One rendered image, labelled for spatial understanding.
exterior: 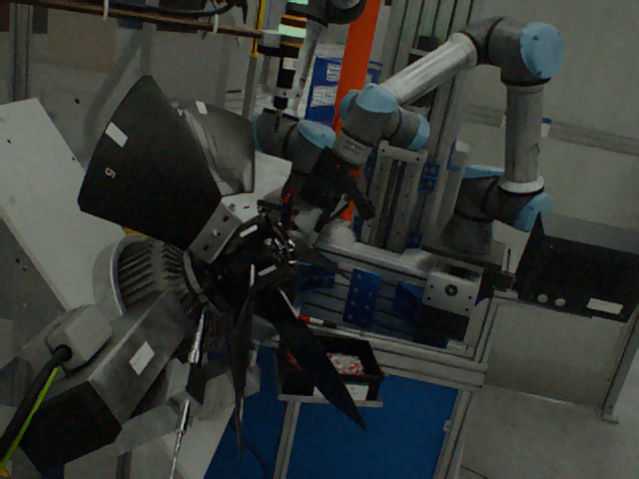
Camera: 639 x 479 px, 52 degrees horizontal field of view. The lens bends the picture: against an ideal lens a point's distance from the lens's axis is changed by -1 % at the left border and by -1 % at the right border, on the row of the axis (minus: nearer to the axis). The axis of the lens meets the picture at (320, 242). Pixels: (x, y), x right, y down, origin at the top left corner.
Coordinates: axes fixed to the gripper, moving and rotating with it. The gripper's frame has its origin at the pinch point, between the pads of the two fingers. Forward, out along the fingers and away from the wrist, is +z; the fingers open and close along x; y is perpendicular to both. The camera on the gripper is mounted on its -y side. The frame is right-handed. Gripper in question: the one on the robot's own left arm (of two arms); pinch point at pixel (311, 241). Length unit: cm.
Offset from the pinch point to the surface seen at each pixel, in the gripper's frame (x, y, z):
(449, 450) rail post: -13, -58, 37
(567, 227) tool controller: -13, -49, -27
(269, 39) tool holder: 25.0, 22.7, -36.1
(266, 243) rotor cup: 36.0, 7.5, -9.1
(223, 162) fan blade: 18.5, 21.7, -12.2
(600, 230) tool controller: -15, -56, -30
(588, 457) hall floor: -118, -154, 69
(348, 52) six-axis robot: -391, 30, -9
